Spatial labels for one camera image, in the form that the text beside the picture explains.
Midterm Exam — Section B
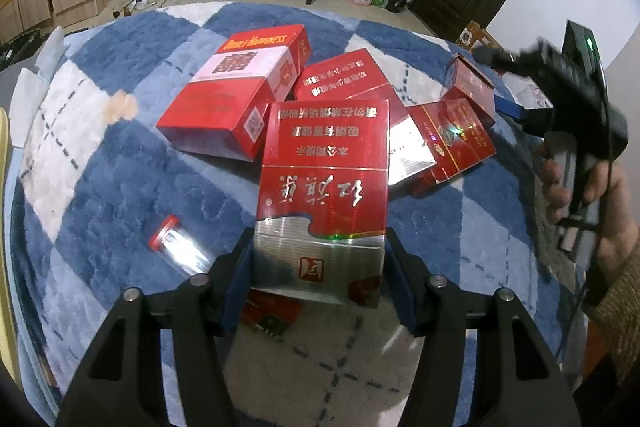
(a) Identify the red barcode cigarette box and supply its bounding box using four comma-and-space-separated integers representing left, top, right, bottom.
440, 54, 496, 129

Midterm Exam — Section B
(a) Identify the glossy red carton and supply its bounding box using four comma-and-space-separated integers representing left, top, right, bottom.
408, 98, 496, 196

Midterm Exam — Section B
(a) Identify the yellow oval plastic tray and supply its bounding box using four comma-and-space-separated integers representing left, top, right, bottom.
0, 107, 10, 289

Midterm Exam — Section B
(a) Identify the red silver cigarette carton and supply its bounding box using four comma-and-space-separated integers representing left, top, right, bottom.
252, 100, 390, 308

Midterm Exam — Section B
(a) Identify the Double Happiness red carton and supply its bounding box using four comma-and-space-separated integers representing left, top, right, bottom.
156, 24, 311, 161

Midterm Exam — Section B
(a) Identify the person's right hand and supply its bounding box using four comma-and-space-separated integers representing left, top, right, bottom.
537, 145, 640, 293

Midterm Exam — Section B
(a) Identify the blue white checkered blanket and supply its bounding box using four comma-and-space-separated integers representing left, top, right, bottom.
6, 2, 566, 426

